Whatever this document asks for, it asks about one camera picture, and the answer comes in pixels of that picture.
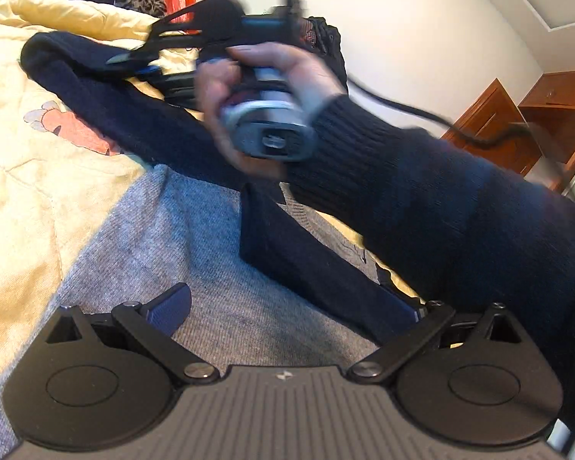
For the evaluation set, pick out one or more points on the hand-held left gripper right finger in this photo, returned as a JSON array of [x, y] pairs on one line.
[[405, 315]]

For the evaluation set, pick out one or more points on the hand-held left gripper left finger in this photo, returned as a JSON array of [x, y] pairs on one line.
[[175, 309]]

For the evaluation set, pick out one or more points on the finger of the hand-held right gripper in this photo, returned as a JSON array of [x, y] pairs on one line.
[[196, 19], [143, 64]]

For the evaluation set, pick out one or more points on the grey and navy sweater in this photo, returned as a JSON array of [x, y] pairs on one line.
[[249, 297]]

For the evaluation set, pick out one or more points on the person's right forearm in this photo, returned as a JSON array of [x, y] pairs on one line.
[[436, 211]]

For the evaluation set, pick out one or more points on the person's right hand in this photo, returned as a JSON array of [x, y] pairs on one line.
[[311, 74]]

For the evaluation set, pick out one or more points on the black lace garment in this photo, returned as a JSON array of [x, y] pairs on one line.
[[328, 43]]

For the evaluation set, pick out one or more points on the yellow printed blanket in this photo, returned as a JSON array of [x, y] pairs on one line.
[[33, 201]]

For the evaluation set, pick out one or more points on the wooden door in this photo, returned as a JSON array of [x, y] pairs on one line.
[[498, 129]]

